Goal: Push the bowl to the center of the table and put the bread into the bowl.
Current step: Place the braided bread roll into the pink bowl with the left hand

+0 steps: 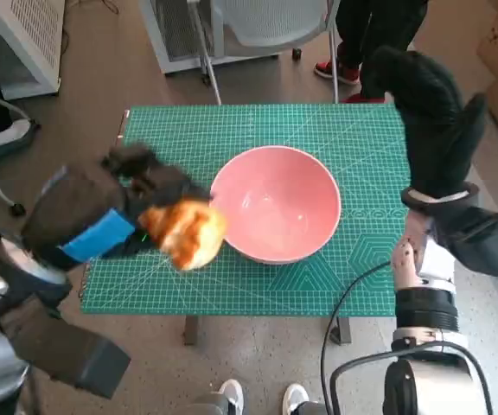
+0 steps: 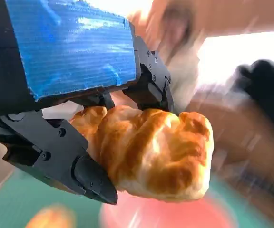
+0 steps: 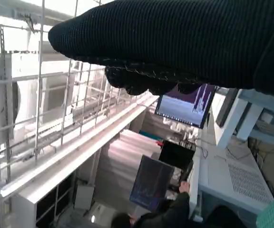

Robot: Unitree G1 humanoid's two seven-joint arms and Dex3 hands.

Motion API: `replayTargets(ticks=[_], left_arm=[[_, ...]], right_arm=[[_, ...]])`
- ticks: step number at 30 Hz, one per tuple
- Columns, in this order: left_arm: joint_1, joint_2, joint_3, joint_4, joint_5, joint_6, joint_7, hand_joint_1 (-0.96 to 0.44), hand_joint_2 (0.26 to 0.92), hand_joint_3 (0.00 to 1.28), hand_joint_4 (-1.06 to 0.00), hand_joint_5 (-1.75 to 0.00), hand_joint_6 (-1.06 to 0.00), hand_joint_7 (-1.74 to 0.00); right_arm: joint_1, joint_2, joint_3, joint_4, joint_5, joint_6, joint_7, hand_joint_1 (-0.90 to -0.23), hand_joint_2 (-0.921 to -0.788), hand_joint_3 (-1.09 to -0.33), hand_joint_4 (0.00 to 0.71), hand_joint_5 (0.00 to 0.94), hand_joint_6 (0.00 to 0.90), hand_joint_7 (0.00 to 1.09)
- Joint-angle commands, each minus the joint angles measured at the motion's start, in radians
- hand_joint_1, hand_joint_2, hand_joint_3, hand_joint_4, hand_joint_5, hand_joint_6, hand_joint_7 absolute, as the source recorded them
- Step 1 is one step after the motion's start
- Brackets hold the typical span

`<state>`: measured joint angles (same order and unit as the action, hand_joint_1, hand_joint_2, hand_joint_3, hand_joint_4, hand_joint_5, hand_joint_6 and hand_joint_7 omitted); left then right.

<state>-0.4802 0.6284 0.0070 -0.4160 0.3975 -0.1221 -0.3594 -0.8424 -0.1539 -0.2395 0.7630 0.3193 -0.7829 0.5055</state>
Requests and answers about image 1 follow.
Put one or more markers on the green cutting mat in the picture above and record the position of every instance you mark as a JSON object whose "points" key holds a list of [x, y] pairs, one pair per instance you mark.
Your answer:
{"points": [[253, 125]]}

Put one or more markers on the dark metal table leg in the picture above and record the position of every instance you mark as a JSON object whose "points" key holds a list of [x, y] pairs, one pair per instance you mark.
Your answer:
{"points": [[191, 330], [345, 332]]}

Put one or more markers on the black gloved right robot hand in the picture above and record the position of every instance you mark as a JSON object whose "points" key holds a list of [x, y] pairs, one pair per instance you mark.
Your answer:
{"points": [[439, 138]]}

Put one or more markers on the striped rectangular toy bread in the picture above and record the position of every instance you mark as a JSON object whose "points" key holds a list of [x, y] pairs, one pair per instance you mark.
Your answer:
{"points": [[188, 233]]}

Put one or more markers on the grey mesh chair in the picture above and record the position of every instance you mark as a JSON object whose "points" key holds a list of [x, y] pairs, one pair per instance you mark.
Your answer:
{"points": [[270, 21]]}

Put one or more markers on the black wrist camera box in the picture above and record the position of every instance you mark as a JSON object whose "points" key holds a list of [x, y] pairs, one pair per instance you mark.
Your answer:
{"points": [[482, 242], [80, 363]]}

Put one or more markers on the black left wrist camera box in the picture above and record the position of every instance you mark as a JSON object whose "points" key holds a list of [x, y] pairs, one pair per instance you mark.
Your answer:
{"points": [[80, 363]]}

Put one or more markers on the white shoe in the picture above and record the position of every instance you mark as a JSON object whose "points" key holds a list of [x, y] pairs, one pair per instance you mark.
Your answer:
{"points": [[294, 397], [231, 395]]}

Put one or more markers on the pink bowl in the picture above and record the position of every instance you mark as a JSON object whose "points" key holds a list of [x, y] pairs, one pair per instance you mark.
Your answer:
{"points": [[283, 207]]}

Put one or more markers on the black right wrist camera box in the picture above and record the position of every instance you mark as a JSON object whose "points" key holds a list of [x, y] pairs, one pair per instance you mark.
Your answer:
{"points": [[482, 242]]}

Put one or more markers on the grey wheeled chair base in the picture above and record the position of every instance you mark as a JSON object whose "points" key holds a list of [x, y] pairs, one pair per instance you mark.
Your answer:
{"points": [[17, 210]]}

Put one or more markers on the white perforated metal rack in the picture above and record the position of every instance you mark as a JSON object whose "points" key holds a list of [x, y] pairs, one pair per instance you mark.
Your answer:
{"points": [[28, 30]]}

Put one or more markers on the person with white shoe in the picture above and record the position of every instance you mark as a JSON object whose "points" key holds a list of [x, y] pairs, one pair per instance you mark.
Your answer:
{"points": [[2, 136]]}

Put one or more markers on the person with red shoes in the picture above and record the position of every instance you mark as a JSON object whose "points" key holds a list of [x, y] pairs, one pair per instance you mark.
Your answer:
{"points": [[361, 30]]}

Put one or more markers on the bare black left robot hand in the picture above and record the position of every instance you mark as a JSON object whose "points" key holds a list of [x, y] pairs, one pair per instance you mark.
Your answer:
{"points": [[80, 203]]}

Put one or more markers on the black castor wheel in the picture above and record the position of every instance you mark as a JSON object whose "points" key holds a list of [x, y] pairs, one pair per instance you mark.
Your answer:
{"points": [[297, 52]]}

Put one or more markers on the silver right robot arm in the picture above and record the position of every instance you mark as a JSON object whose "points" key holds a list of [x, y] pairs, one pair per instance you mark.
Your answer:
{"points": [[426, 311]]}

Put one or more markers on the white perforated cabinet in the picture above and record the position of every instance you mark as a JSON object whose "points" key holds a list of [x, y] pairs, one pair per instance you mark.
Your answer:
{"points": [[175, 43]]}

